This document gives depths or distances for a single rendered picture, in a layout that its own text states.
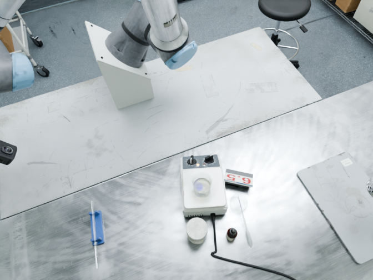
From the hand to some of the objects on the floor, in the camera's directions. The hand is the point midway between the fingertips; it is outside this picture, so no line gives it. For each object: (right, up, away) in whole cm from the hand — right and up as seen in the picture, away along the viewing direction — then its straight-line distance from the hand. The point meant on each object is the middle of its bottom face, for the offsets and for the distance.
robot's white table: (+44, -21, +115) cm, 125 cm away
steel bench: (+61, -68, +86) cm, 126 cm away
